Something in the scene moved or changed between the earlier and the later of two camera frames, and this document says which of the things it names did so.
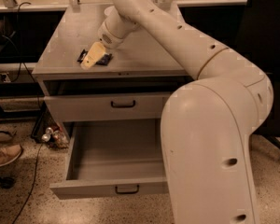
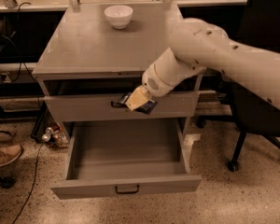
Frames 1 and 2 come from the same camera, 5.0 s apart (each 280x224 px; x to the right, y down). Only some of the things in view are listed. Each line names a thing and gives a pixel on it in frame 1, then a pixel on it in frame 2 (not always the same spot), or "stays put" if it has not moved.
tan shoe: x=4 y=152 stays put
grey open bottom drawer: x=114 y=158 stays put
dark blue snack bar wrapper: x=104 y=61 → x=146 y=108
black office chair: x=263 y=40 stays put
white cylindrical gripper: x=110 y=37 → x=153 y=82
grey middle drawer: x=110 y=108 stays put
